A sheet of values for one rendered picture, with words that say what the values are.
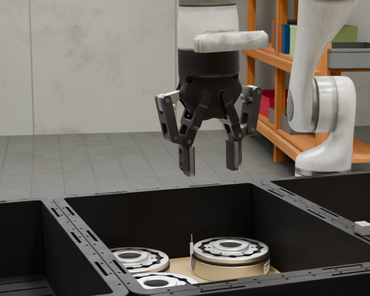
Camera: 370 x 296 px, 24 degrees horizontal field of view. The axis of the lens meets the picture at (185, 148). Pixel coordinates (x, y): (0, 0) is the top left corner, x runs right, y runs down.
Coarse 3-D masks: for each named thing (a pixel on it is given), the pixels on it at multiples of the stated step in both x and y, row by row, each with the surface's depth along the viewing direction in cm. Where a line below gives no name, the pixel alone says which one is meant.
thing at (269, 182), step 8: (296, 176) 126; (304, 176) 126; (312, 176) 126; (320, 176) 126; (328, 176) 126; (336, 176) 127; (344, 176) 127; (352, 176) 128; (360, 176) 128; (368, 176) 129; (272, 184) 121; (280, 192) 116; (288, 192) 116; (304, 200) 112; (312, 208) 108; (320, 208) 108; (328, 216) 104; (336, 216) 104; (344, 224) 101; (352, 224) 100
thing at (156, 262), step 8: (112, 248) 114; (120, 248) 114; (128, 248) 114; (136, 248) 114; (144, 248) 114; (152, 256) 110; (160, 256) 111; (136, 264) 107; (144, 264) 107; (152, 264) 108; (160, 264) 107; (168, 264) 109; (136, 272) 105; (144, 272) 105; (152, 272) 106
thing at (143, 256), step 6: (120, 252) 111; (126, 252) 111; (132, 252) 111; (138, 252) 111; (144, 252) 111; (120, 258) 108; (126, 258) 108; (132, 258) 108; (138, 258) 108; (144, 258) 108; (126, 264) 107; (132, 264) 107
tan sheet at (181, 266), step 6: (174, 258) 120; (180, 258) 120; (186, 258) 120; (174, 264) 117; (180, 264) 117; (186, 264) 117; (174, 270) 115; (180, 270) 115; (186, 270) 115; (270, 270) 115; (276, 270) 115; (186, 276) 112; (192, 276) 112; (198, 282) 110
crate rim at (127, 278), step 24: (120, 192) 116; (144, 192) 117; (168, 192) 118; (264, 192) 118; (72, 216) 104; (312, 216) 105; (96, 240) 95; (360, 240) 94; (120, 264) 86; (360, 264) 86; (144, 288) 79; (168, 288) 79; (192, 288) 79
